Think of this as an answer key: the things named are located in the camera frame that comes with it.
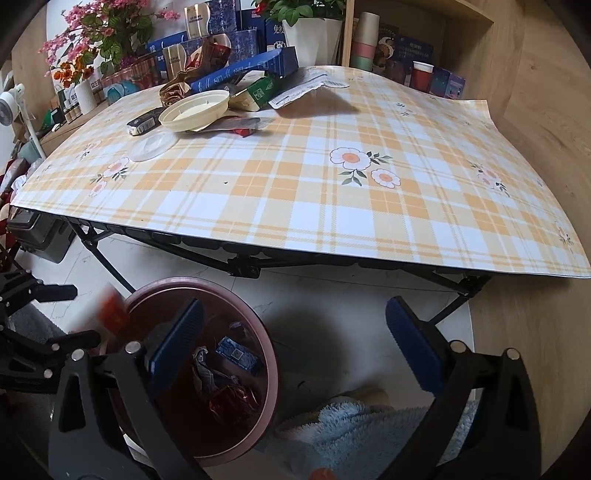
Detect yellow plaid tablecloth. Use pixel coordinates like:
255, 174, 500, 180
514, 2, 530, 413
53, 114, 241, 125
14, 67, 590, 278

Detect gold blue gift box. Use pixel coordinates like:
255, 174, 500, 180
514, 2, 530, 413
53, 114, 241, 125
184, 0, 238, 39
216, 29, 259, 64
162, 38, 204, 80

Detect long blue coffee box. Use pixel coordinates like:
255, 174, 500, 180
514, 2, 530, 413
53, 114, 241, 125
189, 46, 298, 93

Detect blue white box behind pot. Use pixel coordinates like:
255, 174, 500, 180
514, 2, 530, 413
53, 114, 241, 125
238, 8, 287, 53

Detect cream round bowl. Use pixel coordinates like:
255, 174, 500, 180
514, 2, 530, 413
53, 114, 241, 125
158, 90, 230, 132

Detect black folding table frame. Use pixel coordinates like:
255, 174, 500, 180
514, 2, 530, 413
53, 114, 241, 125
61, 216, 492, 325

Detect brown round trash bin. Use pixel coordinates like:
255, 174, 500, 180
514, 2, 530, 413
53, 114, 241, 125
107, 277, 280, 467

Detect striped pink basket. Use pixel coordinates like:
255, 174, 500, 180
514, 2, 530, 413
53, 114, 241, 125
101, 54, 162, 105

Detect stacked pastel cups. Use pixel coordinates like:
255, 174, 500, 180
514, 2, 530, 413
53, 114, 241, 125
349, 11, 380, 71

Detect low wooden cabinet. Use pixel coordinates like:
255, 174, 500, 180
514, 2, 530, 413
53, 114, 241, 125
40, 101, 108, 156

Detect white printed label pouch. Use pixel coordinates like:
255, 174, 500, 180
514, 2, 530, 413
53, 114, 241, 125
269, 67, 349, 110

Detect gold blue gift box left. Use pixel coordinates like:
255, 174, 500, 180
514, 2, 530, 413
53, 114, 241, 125
162, 38, 204, 80

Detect white desk fan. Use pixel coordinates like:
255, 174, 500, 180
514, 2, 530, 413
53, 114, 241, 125
0, 82, 47, 160

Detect brown paper bag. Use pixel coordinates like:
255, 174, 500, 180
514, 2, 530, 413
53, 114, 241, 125
159, 39, 231, 107

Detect black cigarette pack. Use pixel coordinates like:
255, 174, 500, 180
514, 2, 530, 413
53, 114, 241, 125
126, 107, 165, 136

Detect red rose plant white pot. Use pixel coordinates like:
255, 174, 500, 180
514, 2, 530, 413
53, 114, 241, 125
252, 0, 346, 67

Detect orange flowers white vase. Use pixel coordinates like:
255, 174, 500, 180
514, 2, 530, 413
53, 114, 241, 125
50, 56, 98, 115

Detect red paper cup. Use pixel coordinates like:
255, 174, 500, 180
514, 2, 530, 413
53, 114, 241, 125
411, 61, 434, 92

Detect clear round plastic lid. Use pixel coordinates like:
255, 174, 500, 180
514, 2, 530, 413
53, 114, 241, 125
128, 132, 178, 163

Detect wooden shelf unit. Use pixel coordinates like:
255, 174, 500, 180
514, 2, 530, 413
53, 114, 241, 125
341, 0, 525, 109

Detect gold blue gift box right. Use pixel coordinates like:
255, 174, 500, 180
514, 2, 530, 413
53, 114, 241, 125
216, 29, 259, 64

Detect crushed red cola can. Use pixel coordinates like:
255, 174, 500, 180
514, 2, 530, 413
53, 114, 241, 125
208, 384, 259, 428

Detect pink blossom flower arrangement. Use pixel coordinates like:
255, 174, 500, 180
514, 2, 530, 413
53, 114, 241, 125
39, 0, 180, 87

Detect gold blue gift box top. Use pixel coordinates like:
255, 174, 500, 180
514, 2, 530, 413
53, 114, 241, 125
184, 0, 238, 39

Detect green gold carton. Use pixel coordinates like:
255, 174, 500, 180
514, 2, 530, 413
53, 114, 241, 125
228, 76, 281, 112

